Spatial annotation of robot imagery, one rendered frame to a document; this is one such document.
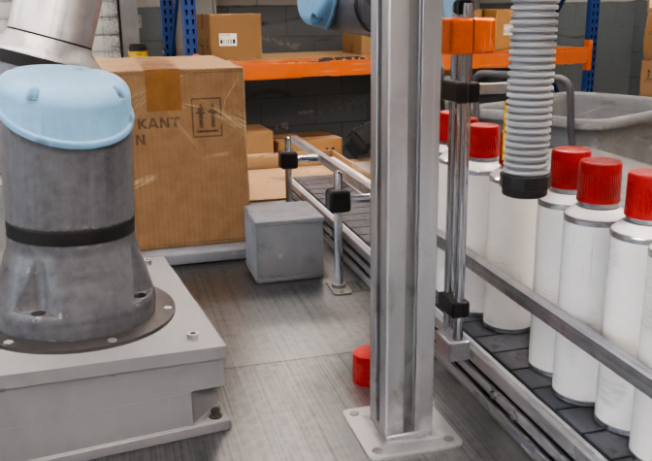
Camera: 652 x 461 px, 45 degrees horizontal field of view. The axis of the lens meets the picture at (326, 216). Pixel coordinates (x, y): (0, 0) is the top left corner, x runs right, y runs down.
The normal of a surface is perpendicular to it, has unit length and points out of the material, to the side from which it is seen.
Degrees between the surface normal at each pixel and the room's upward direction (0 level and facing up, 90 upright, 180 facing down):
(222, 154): 90
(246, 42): 90
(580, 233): 90
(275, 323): 0
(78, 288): 73
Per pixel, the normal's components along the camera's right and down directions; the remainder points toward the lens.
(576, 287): -0.66, 0.21
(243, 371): -0.01, -0.97
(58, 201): 0.16, 0.26
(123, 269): 0.84, -0.15
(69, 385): 0.39, 0.24
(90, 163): 0.60, 0.22
